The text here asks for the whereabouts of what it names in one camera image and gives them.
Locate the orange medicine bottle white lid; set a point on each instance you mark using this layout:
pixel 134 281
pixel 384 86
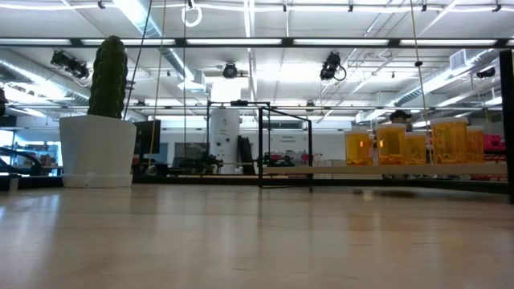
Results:
pixel 391 144
pixel 449 140
pixel 415 149
pixel 358 148
pixel 476 145

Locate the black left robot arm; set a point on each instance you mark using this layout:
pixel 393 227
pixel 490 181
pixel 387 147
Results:
pixel 2 102

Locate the background black robot arm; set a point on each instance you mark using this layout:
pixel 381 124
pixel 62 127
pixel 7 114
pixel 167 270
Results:
pixel 279 161

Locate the white cylindrical tank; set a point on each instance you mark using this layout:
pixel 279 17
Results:
pixel 225 132

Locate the black ceiling spotlight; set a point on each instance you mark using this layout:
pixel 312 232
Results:
pixel 331 64
pixel 70 64

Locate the black monitor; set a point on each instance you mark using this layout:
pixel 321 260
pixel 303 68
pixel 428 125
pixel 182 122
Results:
pixel 146 136

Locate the person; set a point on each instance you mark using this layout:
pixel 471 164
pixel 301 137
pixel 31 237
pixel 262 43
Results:
pixel 400 115

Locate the white plant pot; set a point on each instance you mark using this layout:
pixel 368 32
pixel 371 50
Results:
pixel 98 148

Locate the green cactus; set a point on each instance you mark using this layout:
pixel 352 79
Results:
pixel 108 76

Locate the background rack with red bins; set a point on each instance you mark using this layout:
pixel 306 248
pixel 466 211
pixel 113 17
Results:
pixel 492 142

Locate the black background rig frame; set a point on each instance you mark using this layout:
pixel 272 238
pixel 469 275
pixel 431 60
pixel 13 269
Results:
pixel 239 103

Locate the black table frame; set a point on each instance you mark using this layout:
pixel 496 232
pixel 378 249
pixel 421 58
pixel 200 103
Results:
pixel 201 181

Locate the wooden tray with black frame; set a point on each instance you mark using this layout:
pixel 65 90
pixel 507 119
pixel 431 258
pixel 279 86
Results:
pixel 321 170

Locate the black overhead camera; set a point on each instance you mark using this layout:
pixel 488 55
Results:
pixel 229 70

